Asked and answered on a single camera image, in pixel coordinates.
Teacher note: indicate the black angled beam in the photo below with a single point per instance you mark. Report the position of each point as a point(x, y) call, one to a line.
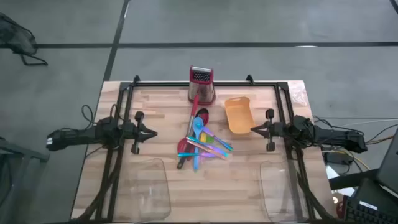
point(351, 180)

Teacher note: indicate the clear plastic bin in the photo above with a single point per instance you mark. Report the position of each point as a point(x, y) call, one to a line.
point(276, 193)
point(146, 193)

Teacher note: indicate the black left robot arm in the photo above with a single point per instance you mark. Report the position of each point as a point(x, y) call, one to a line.
point(77, 137)

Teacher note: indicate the steel box grater red trim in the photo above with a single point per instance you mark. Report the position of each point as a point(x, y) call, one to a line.
point(202, 90)

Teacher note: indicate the white paper sheet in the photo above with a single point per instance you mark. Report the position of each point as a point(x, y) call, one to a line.
point(337, 186)

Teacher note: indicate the grey laptop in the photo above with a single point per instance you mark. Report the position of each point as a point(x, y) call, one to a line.
point(390, 168)

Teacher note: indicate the black keyboard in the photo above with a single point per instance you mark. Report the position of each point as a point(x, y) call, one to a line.
point(363, 214)

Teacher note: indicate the black power adapter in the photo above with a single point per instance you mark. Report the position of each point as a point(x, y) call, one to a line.
point(339, 158)

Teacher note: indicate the blue silicone spoon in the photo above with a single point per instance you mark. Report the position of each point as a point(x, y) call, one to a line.
point(197, 124)

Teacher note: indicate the clear plastic bag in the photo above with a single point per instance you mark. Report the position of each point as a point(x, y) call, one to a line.
point(298, 93)

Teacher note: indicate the grey metal side table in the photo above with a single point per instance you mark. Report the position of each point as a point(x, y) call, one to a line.
point(18, 152)

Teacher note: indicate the black box white label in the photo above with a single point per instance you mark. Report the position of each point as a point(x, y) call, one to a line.
point(373, 196)

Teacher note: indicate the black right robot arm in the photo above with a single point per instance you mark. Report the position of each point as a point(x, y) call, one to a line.
point(335, 138)

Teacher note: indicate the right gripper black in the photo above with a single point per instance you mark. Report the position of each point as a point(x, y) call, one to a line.
point(275, 130)

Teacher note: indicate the yellow-orange plastic bin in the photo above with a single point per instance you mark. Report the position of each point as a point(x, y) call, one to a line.
point(239, 118)

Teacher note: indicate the black aluminium table frame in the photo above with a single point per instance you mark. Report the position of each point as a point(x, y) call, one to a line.
point(161, 83)

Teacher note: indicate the black mesh chair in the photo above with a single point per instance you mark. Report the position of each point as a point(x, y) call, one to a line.
point(15, 37)

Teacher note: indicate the red silicone spoon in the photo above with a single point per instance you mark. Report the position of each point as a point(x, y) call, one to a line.
point(205, 119)

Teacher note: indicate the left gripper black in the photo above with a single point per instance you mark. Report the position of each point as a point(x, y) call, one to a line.
point(136, 133)

